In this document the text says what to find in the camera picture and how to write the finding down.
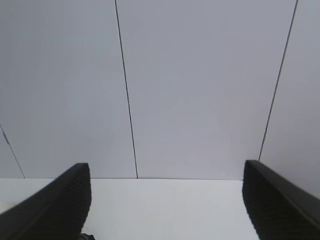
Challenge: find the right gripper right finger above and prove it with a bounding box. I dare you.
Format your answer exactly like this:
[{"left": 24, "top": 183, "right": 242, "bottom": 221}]
[{"left": 241, "top": 159, "right": 320, "bottom": 240}]

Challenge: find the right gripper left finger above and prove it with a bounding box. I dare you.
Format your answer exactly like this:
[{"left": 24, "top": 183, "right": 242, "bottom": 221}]
[{"left": 0, "top": 162, "right": 92, "bottom": 240}]

